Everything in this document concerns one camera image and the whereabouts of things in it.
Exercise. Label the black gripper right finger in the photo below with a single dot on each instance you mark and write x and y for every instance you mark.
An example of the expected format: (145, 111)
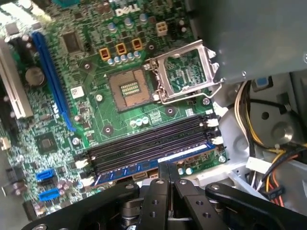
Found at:
(192, 203)

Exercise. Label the brown square inductor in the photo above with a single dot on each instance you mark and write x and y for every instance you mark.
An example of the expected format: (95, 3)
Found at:
(121, 49)
(104, 53)
(136, 44)

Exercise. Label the blue SATA port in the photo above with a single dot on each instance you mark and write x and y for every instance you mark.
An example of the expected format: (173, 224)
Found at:
(45, 175)
(49, 195)

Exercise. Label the blue expansion slot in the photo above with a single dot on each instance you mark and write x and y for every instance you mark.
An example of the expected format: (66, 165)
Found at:
(53, 79)

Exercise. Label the blue plug in grey housing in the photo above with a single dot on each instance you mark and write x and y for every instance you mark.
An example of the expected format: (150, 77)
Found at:
(263, 82)

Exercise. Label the blue-grey heat sink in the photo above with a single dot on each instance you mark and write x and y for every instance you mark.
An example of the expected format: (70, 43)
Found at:
(62, 2)

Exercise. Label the grey power supply unit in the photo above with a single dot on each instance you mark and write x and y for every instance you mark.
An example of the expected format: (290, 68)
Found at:
(251, 36)

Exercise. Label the chipset chip with die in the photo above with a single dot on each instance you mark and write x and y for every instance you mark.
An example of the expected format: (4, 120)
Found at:
(45, 143)

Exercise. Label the green motherboard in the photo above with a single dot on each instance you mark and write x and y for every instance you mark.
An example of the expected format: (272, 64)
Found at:
(96, 115)

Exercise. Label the white four-pin power connector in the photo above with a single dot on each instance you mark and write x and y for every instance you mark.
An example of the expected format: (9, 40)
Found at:
(161, 28)

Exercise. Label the black square chip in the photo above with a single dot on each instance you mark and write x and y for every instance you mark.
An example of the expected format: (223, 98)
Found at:
(70, 42)

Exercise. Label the metal socket cover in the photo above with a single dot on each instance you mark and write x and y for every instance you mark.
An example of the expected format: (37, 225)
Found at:
(209, 70)

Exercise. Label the silver coin battery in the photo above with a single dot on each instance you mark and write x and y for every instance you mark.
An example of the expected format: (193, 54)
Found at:
(35, 76)

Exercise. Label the black RAM slot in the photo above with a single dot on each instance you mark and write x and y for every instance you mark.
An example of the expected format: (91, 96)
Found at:
(217, 140)
(148, 155)
(148, 136)
(148, 146)

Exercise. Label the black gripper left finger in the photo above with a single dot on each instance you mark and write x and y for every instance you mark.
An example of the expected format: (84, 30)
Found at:
(153, 203)

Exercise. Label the grey expansion slot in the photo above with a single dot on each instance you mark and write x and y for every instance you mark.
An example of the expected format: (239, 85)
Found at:
(15, 83)

